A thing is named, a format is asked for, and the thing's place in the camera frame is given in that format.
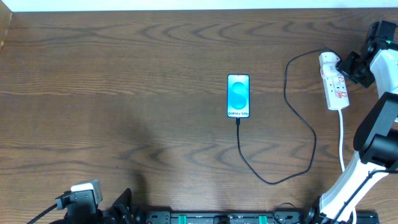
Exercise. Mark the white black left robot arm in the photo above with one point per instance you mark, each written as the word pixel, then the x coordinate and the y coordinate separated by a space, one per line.
pixel 82 208

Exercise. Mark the white power strip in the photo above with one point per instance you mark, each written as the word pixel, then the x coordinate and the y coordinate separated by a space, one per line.
pixel 336 93

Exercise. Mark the white USB charger adapter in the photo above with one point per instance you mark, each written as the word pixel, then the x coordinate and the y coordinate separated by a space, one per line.
pixel 328 61

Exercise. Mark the blue Galaxy smartphone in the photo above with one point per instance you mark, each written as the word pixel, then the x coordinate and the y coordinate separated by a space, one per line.
pixel 238 96

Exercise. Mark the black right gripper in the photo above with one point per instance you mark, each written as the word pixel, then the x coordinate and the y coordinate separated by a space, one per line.
pixel 352 68

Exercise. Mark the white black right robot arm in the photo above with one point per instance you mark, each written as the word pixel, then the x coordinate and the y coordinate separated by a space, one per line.
pixel 375 141

